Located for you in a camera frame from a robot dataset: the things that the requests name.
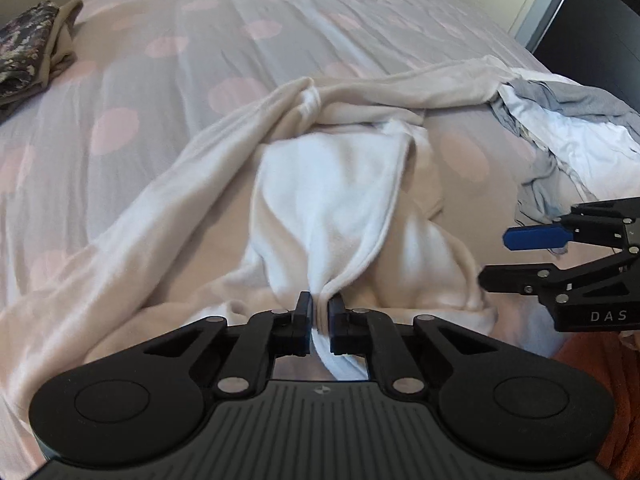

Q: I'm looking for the cream long sleeve shirt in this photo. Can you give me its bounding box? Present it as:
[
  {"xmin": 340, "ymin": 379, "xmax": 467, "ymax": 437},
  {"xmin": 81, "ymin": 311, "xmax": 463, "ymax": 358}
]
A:
[{"xmin": 1, "ymin": 56, "xmax": 514, "ymax": 417}]

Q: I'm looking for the red orange blanket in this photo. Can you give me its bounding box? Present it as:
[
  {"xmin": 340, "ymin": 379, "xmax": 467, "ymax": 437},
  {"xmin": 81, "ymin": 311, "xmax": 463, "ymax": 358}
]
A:
[{"xmin": 554, "ymin": 333, "xmax": 639, "ymax": 479}]

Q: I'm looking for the light blue garment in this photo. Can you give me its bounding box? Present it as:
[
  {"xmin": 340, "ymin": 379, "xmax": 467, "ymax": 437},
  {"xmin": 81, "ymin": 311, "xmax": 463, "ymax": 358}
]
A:
[{"xmin": 489, "ymin": 91, "xmax": 596, "ymax": 226}]

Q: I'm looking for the white garment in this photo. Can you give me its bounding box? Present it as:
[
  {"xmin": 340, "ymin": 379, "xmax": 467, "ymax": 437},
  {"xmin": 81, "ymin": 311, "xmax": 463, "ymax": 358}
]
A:
[{"xmin": 498, "ymin": 84, "xmax": 639, "ymax": 200}]

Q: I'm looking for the grey knit garment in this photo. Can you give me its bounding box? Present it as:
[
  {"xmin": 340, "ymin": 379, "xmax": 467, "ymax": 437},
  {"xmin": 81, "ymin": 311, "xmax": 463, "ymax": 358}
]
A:
[{"xmin": 511, "ymin": 79, "xmax": 639, "ymax": 133}]

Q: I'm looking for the black wardrobe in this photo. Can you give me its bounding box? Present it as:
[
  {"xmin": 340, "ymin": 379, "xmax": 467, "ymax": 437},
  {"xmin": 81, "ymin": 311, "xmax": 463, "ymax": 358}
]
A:
[{"xmin": 534, "ymin": 0, "xmax": 640, "ymax": 108}]

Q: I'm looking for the beige folded garment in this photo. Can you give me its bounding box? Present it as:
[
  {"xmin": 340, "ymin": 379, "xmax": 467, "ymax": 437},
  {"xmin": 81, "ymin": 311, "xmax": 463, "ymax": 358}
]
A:
[{"xmin": 1, "ymin": 0, "xmax": 84, "ymax": 122}]

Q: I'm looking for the dark floral folded garment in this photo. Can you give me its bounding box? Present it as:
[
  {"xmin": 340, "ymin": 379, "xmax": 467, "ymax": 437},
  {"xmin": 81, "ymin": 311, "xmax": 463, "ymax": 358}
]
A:
[{"xmin": 1, "ymin": 0, "xmax": 58, "ymax": 113}]

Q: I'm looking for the grey door frame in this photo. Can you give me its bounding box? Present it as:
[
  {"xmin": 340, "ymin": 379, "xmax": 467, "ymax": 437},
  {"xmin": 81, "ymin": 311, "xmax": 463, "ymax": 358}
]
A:
[{"xmin": 509, "ymin": 0, "xmax": 565, "ymax": 52}]

